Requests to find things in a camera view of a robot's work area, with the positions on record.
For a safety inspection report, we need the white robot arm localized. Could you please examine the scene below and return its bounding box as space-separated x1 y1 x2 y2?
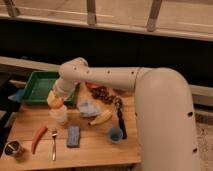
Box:
47 58 201 171

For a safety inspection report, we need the blue sponge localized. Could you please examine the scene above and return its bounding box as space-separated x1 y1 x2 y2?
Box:
67 126 80 148

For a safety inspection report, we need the black handled spoon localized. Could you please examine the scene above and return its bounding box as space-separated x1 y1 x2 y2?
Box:
115 97 127 139

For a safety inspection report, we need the bunch of red grapes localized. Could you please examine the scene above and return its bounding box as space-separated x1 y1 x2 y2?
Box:
91 86 115 104

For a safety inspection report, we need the green plastic tray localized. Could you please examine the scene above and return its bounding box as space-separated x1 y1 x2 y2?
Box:
19 70 79 107

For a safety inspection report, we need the silver fork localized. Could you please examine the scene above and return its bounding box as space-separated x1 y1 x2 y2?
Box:
51 129 57 161

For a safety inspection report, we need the white paper cup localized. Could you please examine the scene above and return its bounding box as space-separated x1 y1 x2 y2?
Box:
49 105 67 125

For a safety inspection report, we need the small blue cup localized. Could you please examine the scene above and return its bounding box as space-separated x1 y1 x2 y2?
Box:
108 127 123 144

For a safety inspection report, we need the yellow banana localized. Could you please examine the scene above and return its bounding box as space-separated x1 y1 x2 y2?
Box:
88 110 112 126

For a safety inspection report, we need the red yellow apple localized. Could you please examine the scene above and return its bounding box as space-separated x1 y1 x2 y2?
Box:
49 99 64 109

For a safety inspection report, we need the wooden cutting board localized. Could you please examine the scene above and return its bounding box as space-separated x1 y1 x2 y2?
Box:
0 92 141 171

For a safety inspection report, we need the light blue cloth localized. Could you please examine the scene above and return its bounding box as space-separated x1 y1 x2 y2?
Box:
77 100 101 118

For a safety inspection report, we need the red chili pepper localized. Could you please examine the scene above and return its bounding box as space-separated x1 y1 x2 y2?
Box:
31 126 47 154

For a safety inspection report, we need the orange bowl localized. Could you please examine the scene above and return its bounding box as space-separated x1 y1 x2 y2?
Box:
85 82 100 89

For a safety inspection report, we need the blue object beside tray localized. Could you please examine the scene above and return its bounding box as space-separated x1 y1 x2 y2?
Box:
8 89 24 102

